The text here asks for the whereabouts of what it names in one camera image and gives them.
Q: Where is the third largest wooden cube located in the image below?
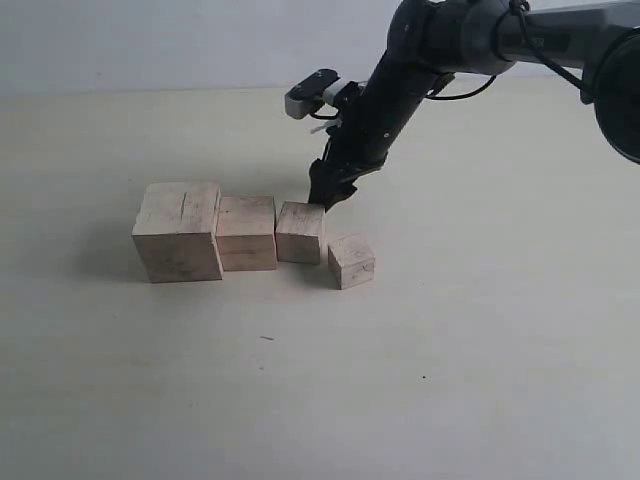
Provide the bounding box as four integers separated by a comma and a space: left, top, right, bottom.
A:
275, 201, 325, 265

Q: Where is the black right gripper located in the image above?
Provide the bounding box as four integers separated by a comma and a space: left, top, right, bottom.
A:
307, 79, 415, 212

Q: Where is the second largest wooden cube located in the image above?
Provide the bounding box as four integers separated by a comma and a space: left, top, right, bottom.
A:
216, 196, 277, 272

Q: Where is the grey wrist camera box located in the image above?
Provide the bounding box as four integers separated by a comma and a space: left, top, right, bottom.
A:
284, 69, 363, 120

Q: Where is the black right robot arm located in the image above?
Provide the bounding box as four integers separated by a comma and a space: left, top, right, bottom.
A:
308, 1, 639, 209

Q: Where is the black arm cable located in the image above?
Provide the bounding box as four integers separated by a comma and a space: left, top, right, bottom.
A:
424, 0, 601, 101

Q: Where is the smallest wooden cube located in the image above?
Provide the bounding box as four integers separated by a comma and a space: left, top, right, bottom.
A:
328, 234, 376, 290

